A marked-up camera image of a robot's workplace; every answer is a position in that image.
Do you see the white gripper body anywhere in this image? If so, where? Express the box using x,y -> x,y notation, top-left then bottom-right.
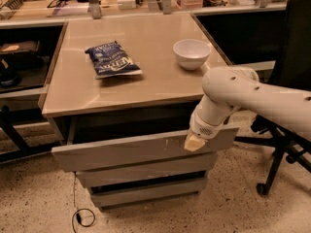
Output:
190,109 -> 228,140

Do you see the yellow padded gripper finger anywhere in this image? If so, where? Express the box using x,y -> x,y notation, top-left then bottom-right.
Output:
184,130 -> 206,151

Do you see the grey top drawer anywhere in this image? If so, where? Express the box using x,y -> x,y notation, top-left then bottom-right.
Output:
52,125 -> 239,172

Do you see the grey drawer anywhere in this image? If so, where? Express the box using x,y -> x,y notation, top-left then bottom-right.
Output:
90,177 -> 207,208
77,152 -> 217,187
52,125 -> 239,172

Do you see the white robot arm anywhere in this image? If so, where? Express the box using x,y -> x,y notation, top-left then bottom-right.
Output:
185,66 -> 311,151

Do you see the grey bottom drawer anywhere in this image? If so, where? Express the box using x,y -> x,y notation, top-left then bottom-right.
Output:
90,177 -> 207,208

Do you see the grey middle drawer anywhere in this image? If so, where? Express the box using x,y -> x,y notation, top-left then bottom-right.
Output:
77,152 -> 217,187

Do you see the grey drawer cabinet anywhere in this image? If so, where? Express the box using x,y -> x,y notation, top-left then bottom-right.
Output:
37,13 -> 234,148

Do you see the white bowl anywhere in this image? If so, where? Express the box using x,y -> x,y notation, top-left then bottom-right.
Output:
173,39 -> 211,70

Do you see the black office chair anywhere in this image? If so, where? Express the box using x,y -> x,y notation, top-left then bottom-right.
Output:
235,0 -> 311,195

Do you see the blue chip bag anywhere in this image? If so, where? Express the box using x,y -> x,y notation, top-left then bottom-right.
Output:
85,41 -> 142,79

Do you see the black soldering iron stand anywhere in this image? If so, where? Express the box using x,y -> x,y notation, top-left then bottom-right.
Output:
0,0 -> 23,20

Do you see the black floor cable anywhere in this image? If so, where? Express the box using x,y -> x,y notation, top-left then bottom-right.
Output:
71,173 -> 96,233

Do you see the black table leg frame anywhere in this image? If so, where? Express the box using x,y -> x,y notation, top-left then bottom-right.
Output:
0,105 -> 60,164

